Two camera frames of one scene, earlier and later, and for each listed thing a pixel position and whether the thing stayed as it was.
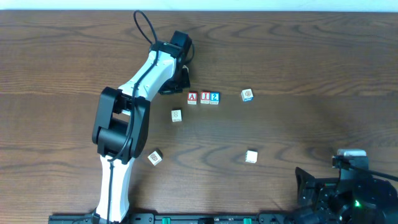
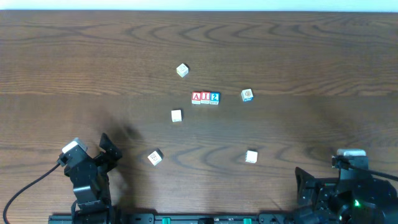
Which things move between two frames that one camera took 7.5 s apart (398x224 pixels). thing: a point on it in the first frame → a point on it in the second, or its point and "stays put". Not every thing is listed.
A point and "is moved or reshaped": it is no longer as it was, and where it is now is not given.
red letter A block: x=192 y=98 is moved or reshaped
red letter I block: x=205 y=97 stays put
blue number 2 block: x=214 y=98 stays put
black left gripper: x=173 y=88 → x=94 y=160
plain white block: x=176 y=116 stays put
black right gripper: x=311 y=187 stays put
